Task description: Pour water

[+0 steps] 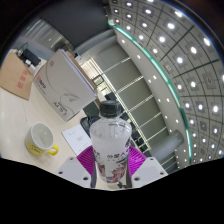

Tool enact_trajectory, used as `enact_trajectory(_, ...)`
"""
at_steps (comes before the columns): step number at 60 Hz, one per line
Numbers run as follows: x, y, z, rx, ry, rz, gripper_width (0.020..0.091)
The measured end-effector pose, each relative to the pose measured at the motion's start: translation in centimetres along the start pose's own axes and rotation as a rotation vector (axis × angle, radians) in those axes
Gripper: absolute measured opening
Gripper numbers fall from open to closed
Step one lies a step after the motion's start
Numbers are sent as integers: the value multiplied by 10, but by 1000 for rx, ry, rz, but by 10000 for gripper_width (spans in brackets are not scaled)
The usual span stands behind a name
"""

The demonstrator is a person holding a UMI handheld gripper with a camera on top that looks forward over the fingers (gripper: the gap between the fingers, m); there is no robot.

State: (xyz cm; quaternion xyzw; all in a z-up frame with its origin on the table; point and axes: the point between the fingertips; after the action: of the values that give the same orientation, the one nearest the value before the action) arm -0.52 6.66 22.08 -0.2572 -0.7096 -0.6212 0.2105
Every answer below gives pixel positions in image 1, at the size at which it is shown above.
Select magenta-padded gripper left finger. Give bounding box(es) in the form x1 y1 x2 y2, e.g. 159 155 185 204
55 145 99 189

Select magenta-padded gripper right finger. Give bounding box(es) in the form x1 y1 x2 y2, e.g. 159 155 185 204
125 145 169 189

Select clear black-capped water bottle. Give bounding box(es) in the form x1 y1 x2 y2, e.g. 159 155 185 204
89 99 133 184

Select white printed paper sheet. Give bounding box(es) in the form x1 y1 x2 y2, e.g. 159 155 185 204
61 123 93 157

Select black desk phone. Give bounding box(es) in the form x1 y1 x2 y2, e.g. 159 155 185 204
79 116 100 136

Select white and yellow mug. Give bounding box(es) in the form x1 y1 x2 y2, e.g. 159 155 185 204
25 121 60 157

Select large white cardboard box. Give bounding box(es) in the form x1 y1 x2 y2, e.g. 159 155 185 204
32 48 98 122

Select brown paper envelope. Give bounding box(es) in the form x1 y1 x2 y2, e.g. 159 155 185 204
0 51 34 101

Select recessed ceiling lights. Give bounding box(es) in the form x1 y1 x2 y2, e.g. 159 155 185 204
109 0 224 161

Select black device with cable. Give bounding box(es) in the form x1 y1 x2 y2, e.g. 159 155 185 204
18 49 43 68

